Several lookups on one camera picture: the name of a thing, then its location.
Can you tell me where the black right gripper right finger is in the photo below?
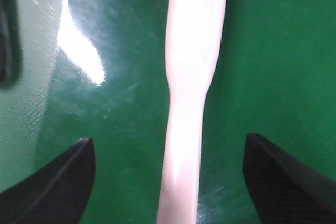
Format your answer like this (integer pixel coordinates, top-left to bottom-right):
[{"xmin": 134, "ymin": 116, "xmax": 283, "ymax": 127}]
[{"xmin": 243, "ymin": 133, "xmax": 335, "ymax": 223}]

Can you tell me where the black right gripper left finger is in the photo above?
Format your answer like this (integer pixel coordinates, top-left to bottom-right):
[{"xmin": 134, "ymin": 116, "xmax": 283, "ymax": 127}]
[{"xmin": 1, "ymin": 138, "xmax": 95, "ymax": 223}]

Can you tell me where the bagged black cable bundle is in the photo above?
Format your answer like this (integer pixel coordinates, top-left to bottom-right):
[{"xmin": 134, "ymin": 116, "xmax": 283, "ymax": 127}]
[{"xmin": 0, "ymin": 0, "xmax": 23, "ymax": 88}]

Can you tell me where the pink hand broom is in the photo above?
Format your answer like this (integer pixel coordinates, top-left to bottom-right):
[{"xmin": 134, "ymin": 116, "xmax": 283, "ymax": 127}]
[{"xmin": 157, "ymin": 0, "xmax": 226, "ymax": 223}]

